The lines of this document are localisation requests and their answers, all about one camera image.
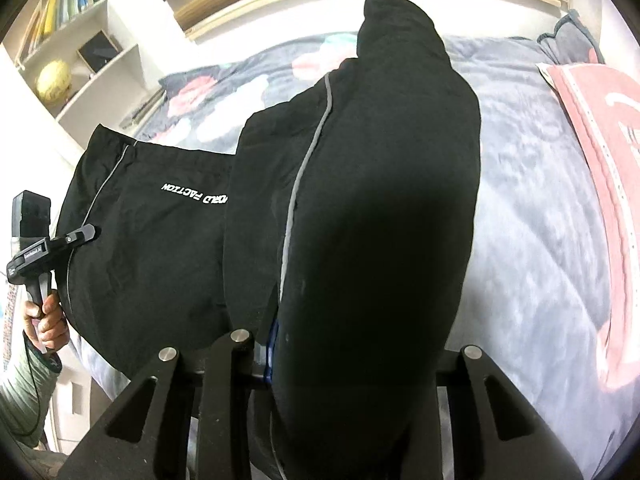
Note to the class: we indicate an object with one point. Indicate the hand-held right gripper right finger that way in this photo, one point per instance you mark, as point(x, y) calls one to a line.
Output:
point(470, 375)

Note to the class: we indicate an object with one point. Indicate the grey floral bed blanket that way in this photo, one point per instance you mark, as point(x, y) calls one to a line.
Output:
point(525, 210)

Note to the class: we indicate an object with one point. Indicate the yellow ball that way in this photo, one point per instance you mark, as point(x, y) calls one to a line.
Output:
point(54, 81)

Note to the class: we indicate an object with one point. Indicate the person's left hand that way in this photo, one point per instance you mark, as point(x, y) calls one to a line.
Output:
point(52, 327)

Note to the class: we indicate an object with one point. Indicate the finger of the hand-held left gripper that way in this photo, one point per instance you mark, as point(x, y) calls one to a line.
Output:
point(80, 236)

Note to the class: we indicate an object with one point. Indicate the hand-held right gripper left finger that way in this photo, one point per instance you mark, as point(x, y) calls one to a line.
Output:
point(270, 355)

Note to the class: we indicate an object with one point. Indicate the white cabinet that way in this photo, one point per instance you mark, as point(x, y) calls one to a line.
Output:
point(70, 425)

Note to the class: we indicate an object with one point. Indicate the pink patterned blanket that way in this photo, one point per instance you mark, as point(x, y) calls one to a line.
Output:
point(610, 160)

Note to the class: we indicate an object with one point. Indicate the grey pillow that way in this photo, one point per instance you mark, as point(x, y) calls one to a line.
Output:
point(575, 35)

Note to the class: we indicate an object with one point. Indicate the white bookshelf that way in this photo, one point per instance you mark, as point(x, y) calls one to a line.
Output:
point(120, 65)

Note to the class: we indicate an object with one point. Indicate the row of books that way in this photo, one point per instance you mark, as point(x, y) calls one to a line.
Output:
point(65, 0)

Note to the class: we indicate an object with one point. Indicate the black jacket grey piping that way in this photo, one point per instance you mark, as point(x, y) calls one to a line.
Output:
point(375, 210)

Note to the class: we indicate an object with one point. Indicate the black framed board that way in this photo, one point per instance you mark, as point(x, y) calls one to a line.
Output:
point(99, 52)

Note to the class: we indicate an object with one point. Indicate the person's left forearm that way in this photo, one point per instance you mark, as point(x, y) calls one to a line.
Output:
point(25, 400)

